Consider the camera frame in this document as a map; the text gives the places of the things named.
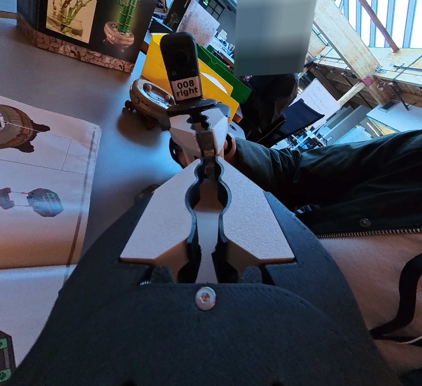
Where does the dark brick with green tile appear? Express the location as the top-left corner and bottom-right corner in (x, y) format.
(137, 184), (159, 199)

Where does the person in dark jacket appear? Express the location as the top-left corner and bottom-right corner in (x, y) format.
(241, 73), (422, 386)

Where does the green parts bin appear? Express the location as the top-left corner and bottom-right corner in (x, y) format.
(196, 43), (252, 103)

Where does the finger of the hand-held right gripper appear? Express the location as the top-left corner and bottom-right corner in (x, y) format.
(205, 109), (229, 160)
(169, 116), (202, 163)

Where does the open instruction booklet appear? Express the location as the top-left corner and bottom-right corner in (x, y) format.
(0, 96), (102, 377)

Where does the white patterned sheet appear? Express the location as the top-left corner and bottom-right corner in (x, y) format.
(180, 0), (220, 47)

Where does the tan brick-built pot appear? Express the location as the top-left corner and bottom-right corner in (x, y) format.
(125, 79), (175, 129)

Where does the dark grey brick plate assembly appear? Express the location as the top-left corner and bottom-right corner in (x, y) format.
(198, 130), (215, 180)

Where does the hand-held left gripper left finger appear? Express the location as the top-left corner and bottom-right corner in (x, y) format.
(119, 158), (205, 284)

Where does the whiteboard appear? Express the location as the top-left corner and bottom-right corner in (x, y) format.
(298, 79), (342, 123)

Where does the black chair back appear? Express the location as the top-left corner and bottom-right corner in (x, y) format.
(284, 98), (325, 136)

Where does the yellow parts bin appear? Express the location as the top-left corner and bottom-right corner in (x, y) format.
(141, 33), (239, 123)

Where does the black cardboard carton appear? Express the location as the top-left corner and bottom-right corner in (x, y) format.
(163, 0), (200, 27)

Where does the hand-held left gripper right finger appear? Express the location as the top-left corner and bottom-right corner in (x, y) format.
(212, 156), (295, 284)

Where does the person's right hand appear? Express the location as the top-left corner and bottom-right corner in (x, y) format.
(225, 135), (237, 166)

